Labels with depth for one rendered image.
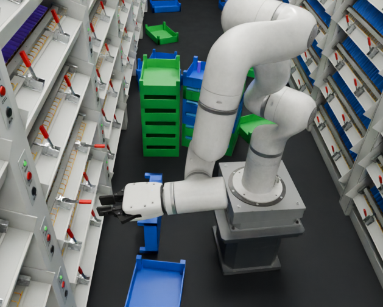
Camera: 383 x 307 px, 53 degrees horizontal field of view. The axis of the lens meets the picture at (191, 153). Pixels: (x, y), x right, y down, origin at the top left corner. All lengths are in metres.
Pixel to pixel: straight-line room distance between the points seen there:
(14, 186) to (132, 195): 0.31
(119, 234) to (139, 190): 0.82
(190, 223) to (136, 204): 0.88
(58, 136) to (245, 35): 0.59
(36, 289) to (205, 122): 0.57
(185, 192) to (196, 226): 0.87
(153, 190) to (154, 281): 0.71
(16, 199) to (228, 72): 0.49
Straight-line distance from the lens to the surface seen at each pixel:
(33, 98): 0.93
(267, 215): 1.43
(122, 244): 1.77
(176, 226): 1.82
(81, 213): 1.44
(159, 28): 3.80
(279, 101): 1.21
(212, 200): 0.96
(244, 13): 0.92
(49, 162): 1.05
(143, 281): 1.65
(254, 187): 1.42
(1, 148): 0.76
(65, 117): 1.21
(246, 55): 0.81
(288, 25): 0.86
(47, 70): 1.04
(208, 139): 0.86
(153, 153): 2.17
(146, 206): 0.97
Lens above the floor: 1.39
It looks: 39 degrees down
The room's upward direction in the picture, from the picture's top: 2 degrees clockwise
